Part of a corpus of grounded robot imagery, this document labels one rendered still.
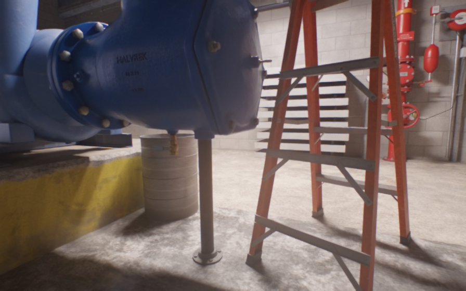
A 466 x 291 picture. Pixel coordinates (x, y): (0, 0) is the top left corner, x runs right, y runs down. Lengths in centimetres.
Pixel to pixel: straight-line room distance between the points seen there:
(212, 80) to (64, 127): 105
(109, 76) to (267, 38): 366
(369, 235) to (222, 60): 71
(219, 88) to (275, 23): 376
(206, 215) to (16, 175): 84
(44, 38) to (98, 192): 85
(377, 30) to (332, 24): 336
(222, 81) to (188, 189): 93
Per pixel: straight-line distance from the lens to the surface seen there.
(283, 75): 106
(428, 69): 403
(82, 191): 153
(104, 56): 104
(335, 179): 143
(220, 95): 77
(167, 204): 155
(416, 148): 424
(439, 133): 428
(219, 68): 76
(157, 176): 151
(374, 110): 87
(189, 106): 82
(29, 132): 154
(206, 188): 105
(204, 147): 101
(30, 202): 141
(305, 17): 125
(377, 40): 95
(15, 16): 158
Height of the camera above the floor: 64
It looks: 7 degrees down
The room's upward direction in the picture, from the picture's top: 1 degrees counter-clockwise
